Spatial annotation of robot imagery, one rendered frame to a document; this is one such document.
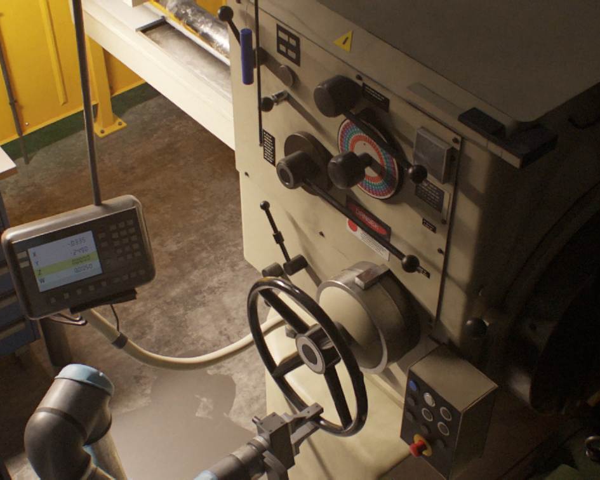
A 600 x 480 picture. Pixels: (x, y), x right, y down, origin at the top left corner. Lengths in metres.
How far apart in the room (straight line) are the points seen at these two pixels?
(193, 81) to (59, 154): 1.85
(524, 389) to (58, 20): 2.97
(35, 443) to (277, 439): 0.49
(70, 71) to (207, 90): 1.76
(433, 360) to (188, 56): 1.45
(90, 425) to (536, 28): 1.15
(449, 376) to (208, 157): 2.82
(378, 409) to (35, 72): 2.41
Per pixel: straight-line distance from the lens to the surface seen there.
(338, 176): 1.86
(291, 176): 2.04
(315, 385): 2.88
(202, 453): 3.48
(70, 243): 2.40
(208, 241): 4.18
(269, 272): 2.42
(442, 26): 1.91
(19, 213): 4.46
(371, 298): 2.01
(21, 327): 3.58
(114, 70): 4.76
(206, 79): 2.97
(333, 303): 2.06
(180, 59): 3.07
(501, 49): 1.86
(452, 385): 1.96
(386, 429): 2.79
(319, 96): 1.86
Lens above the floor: 2.86
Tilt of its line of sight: 43 degrees down
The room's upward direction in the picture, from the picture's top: straight up
